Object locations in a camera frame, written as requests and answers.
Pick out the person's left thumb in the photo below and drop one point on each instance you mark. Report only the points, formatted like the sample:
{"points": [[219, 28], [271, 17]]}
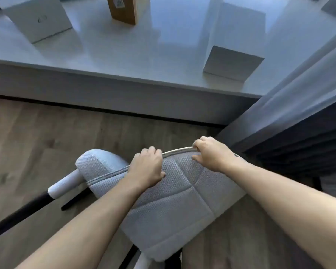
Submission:
{"points": [[161, 176]]}

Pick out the person's right forearm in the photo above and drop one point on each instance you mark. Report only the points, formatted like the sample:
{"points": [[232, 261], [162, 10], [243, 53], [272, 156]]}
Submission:
{"points": [[291, 210]]}

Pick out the tall white box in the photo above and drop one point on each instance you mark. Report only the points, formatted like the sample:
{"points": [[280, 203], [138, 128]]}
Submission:
{"points": [[233, 44]]}

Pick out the white sheer curtain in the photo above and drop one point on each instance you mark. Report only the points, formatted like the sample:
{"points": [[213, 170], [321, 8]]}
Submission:
{"points": [[294, 89]]}

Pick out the person's right thumb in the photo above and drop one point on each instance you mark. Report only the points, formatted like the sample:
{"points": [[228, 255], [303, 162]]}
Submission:
{"points": [[198, 158]]}

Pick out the dark grey curtain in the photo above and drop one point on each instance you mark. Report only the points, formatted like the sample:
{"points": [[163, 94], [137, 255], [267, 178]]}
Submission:
{"points": [[302, 142]]}

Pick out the brown cardboard box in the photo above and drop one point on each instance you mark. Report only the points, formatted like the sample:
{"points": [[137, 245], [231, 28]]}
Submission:
{"points": [[124, 9]]}

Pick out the grey fabric chair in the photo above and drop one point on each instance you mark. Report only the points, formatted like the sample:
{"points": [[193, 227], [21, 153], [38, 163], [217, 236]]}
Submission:
{"points": [[162, 198]]}

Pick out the white window bench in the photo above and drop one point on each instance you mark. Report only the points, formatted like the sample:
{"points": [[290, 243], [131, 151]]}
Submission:
{"points": [[123, 67]]}

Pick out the person's right hand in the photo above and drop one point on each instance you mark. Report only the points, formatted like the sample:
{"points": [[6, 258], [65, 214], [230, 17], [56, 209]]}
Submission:
{"points": [[212, 154]]}

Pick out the person's left hand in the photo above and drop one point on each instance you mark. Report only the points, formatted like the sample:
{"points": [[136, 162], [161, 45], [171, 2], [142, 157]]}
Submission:
{"points": [[145, 168]]}

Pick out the person's left forearm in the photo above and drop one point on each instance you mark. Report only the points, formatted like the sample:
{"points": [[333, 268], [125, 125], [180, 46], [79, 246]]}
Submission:
{"points": [[81, 229]]}

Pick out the white box with small logo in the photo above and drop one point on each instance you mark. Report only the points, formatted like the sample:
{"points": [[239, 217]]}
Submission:
{"points": [[37, 18]]}

